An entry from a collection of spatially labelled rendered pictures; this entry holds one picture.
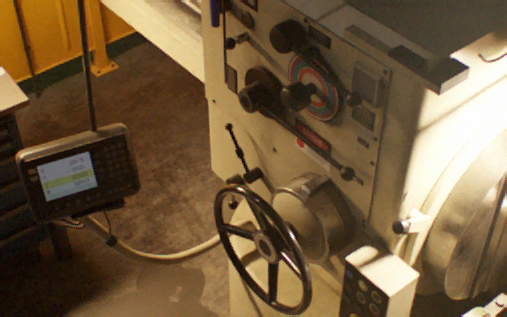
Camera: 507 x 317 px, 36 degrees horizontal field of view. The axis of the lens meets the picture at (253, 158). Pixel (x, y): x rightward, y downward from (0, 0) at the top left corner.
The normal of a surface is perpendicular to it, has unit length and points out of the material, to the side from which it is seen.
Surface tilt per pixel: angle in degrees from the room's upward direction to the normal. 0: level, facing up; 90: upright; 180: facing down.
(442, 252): 80
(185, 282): 0
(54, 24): 90
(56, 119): 0
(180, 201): 0
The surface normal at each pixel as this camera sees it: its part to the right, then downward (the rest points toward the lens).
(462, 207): -0.62, -0.07
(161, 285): 0.00, -0.73
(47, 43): 0.64, 0.53
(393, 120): -0.77, 0.43
